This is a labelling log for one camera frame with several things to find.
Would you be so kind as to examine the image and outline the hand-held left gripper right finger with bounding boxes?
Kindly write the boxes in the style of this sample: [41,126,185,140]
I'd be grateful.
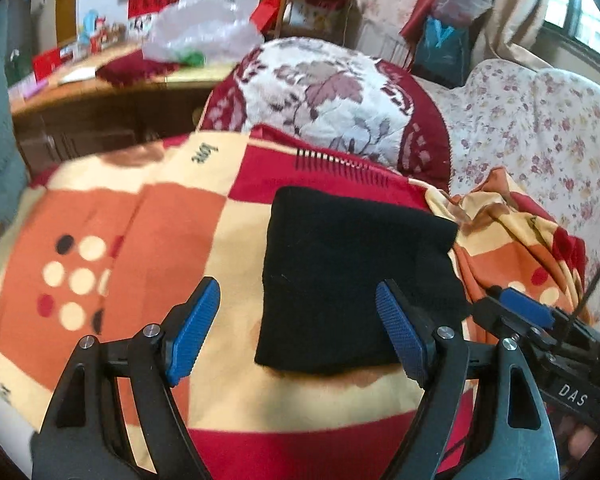
[375,280,561,480]

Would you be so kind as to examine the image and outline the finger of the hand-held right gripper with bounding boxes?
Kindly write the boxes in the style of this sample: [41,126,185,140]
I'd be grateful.
[472,297,547,357]
[489,286,557,328]

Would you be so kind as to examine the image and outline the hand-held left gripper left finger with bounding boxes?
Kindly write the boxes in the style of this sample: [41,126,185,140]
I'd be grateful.
[30,276,222,480]

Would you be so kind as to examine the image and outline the black pants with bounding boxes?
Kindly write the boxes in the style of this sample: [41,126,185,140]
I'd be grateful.
[254,186,471,376]

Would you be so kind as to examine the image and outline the person's right hand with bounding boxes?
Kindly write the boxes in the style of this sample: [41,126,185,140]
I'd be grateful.
[551,406,600,470]

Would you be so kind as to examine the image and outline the orange red checkered blanket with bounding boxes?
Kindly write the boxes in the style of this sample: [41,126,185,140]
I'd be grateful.
[0,125,588,480]

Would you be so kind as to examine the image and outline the floral sofa cover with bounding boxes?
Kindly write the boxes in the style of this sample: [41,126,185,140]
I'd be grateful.
[430,57,600,321]

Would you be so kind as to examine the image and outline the wooden table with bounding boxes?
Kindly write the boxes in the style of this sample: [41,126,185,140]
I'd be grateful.
[10,42,241,171]

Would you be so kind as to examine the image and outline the floral red-edged cushion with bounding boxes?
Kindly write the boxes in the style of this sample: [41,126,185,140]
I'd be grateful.
[200,37,453,193]

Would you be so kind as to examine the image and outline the dark red cloth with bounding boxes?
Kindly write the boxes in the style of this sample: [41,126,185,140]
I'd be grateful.
[97,50,182,89]

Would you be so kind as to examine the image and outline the teal bag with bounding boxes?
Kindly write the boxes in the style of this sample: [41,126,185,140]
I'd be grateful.
[412,15,470,87]

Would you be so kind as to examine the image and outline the beige curtain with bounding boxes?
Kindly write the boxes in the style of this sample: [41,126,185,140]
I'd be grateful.
[480,0,557,70]

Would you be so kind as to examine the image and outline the clear plastic bag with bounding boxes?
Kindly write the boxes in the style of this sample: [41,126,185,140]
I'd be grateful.
[142,0,264,64]
[431,0,487,27]

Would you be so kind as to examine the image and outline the red box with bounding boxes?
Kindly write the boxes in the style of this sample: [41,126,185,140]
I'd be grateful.
[32,49,64,82]

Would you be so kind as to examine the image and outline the red paper sign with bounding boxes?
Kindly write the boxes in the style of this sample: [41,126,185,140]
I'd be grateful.
[128,0,182,19]

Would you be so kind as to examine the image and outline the black cable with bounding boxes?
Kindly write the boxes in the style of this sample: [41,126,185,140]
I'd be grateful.
[577,244,600,322]

